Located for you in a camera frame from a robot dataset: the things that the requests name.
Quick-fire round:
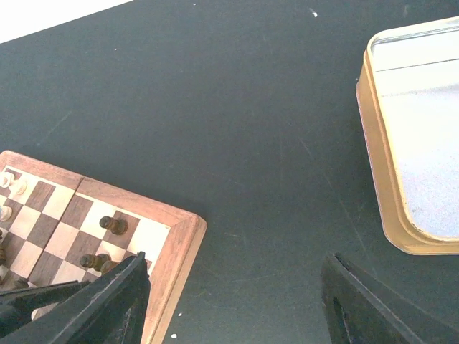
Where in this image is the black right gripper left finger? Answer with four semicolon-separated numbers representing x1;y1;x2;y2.
1;252;150;343

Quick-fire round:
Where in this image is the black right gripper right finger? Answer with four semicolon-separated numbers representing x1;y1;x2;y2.
321;253;458;343

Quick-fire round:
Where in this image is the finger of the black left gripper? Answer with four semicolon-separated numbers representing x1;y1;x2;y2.
1;281;90;323

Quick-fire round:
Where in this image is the brown chess piece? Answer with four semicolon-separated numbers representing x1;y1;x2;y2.
99;216;128;236
80;254;111;272
100;260;118;275

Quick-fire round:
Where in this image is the wooden chess board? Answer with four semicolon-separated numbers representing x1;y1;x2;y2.
1;150;207;343

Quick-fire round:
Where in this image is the white chess piece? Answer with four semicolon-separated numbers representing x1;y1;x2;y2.
14;179;27;195
0;205;12;221
0;171;15;188

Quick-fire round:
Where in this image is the gold metal tin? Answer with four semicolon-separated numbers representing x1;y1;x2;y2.
356;17;458;255

